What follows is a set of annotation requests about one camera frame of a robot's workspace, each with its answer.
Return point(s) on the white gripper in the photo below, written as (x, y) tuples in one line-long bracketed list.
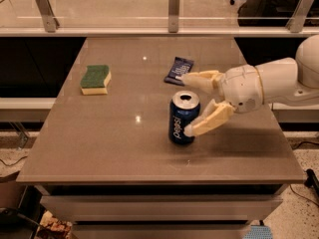
[(241, 88)]

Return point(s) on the blue pepsi can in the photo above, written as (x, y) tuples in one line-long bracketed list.
[(184, 107)]

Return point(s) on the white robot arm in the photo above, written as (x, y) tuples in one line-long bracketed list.
[(291, 81)]

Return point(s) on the dark blue snack wrapper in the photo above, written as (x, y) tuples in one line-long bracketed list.
[(180, 66)]

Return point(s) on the black office chair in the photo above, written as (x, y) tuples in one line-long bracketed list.
[(266, 13)]

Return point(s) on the green yellow sponge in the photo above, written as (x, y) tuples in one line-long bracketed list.
[(95, 80)]

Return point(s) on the lower metal drawer front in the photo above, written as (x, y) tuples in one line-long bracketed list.
[(166, 231)]

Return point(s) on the metal drawer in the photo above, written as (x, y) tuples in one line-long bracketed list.
[(161, 207), (166, 231)]

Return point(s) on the upper metal drawer front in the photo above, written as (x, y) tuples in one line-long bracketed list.
[(161, 207)]

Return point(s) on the snack tray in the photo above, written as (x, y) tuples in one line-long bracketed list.
[(53, 228)]

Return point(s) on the right metal railing post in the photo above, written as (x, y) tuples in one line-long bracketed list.
[(296, 22)]

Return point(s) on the metal railing post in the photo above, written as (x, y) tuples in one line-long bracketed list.
[(173, 15), (296, 22), (50, 22)]

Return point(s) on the middle metal railing post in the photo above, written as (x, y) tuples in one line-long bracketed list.
[(173, 15)]

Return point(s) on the left metal railing post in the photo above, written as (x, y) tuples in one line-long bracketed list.
[(50, 22)]

